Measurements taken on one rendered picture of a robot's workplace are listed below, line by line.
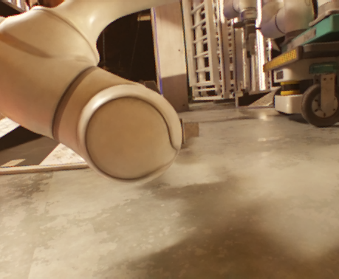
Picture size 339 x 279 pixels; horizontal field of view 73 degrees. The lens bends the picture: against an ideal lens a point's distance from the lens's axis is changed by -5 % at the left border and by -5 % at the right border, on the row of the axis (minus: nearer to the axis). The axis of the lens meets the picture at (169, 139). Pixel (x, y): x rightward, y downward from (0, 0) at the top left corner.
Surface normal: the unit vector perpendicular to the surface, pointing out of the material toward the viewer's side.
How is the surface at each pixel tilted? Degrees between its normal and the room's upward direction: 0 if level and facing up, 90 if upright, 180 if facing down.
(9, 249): 0
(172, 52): 90
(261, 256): 0
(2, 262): 0
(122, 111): 71
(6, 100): 107
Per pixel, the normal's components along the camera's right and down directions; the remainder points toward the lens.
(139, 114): 0.17, -0.16
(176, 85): 0.37, 0.14
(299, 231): -0.09, -0.98
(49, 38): 0.33, -0.33
